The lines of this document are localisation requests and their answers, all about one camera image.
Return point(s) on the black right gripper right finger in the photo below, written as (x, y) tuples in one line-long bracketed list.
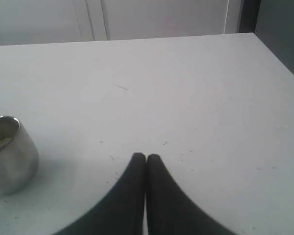
[(169, 210)]

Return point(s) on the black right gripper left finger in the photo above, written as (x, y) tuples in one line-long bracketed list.
[(121, 210)]

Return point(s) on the stainless steel cup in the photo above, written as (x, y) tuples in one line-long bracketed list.
[(19, 158)]

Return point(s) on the white cabinet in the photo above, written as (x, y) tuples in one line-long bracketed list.
[(54, 21)]

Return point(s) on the dark vertical post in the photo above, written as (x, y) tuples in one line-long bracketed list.
[(248, 16)]

